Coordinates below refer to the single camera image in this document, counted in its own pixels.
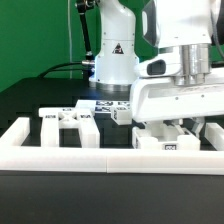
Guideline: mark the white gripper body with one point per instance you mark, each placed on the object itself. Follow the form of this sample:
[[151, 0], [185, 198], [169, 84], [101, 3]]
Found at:
[[158, 99]]

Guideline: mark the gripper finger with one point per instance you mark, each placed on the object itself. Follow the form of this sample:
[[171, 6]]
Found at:
[[176, 124], [198, 125]]

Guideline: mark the white chair seat part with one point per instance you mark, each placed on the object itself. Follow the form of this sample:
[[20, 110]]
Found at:
[[159, 136]]

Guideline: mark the white chair back part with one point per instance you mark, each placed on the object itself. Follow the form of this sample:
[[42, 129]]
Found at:
[[54, 119]]

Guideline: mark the black pole with clamp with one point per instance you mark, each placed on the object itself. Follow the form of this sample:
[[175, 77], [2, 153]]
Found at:
[[82, 7]]

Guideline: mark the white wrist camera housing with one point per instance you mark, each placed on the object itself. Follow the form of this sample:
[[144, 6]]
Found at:
[[157, 67]]

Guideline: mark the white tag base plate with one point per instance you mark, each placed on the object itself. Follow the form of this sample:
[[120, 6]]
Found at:
[[103, 106]]

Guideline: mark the white U-shaped frame fence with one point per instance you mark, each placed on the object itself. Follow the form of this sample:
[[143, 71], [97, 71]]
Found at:
[[14, 155]]

